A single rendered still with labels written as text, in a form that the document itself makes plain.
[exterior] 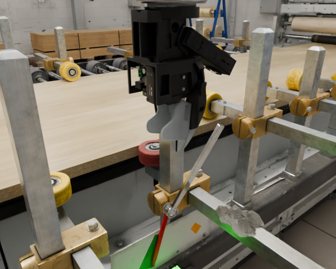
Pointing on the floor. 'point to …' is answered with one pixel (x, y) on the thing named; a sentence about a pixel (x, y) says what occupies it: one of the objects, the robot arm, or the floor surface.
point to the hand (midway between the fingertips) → (181, 142)
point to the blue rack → (216, 20)
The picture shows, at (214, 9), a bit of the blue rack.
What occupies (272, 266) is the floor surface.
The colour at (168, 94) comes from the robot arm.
